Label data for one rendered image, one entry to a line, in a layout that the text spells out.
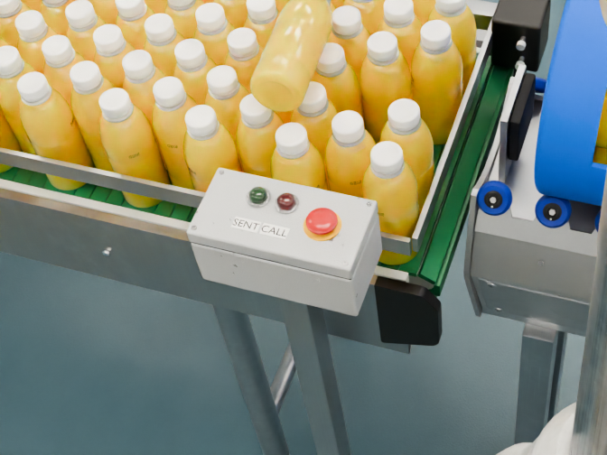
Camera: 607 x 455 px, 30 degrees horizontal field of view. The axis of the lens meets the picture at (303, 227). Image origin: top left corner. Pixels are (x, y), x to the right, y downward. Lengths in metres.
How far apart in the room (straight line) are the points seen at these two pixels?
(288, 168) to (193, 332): 1.19
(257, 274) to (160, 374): 1.20
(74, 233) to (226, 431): 0.85
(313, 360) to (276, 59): 0.41
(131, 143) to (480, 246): 0.48
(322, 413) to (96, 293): 1.10
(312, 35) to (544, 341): 0.61
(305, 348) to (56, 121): 0.45
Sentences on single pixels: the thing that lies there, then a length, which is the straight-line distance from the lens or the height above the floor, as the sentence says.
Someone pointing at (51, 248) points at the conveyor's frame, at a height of 0.78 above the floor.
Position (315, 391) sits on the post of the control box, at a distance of 1.61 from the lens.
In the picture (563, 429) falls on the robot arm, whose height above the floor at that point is 1.34.
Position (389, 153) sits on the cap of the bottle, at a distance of 1.35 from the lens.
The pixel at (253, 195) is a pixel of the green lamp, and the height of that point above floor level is 1.11.
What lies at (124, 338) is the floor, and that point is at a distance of 2.57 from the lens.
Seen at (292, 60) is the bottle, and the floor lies 1.15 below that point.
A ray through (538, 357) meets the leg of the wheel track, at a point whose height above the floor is 0.57.
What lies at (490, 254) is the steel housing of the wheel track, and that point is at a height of 0.87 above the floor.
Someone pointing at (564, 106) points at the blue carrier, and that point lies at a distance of 1.28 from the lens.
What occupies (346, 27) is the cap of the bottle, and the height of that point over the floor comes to 1.09.
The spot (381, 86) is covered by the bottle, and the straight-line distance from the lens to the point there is 1.49.
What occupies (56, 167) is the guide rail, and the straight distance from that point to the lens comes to 1.59.
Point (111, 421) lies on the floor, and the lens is 2.48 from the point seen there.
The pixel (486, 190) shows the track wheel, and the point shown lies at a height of 0.98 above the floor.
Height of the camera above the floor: 2.13
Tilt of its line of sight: 53 degrees down
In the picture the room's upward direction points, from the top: 11 degrees counter-clockwise
